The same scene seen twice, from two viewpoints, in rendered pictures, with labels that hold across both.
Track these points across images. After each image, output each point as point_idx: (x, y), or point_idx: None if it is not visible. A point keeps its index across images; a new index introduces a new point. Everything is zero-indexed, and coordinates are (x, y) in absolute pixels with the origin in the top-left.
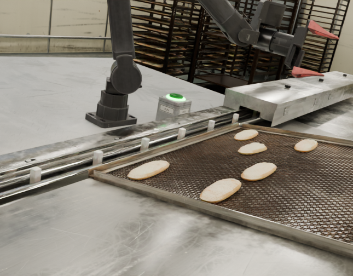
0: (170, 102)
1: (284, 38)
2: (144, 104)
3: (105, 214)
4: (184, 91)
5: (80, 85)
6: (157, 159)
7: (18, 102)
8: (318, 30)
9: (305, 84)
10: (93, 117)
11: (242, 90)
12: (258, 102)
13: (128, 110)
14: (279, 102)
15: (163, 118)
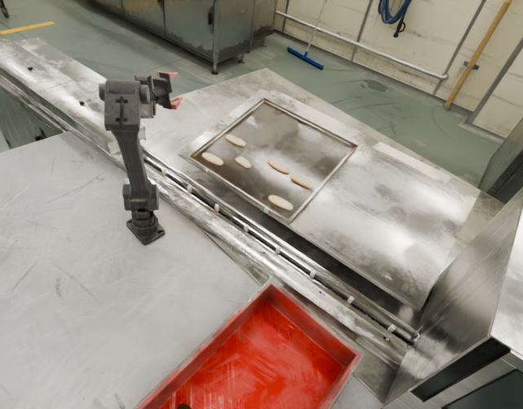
0: None
1: (161, 92)
2: (86, 206)
3: (326, 215)
4: (19, 172)
5: (23, 257)
6: (259, 200)
7: (113, 296)
8: (173, 76)
9: (55, 86)
10: (154, 237)
11: (109, 135)
12: None
13: (112, 218)
14: None
15: None
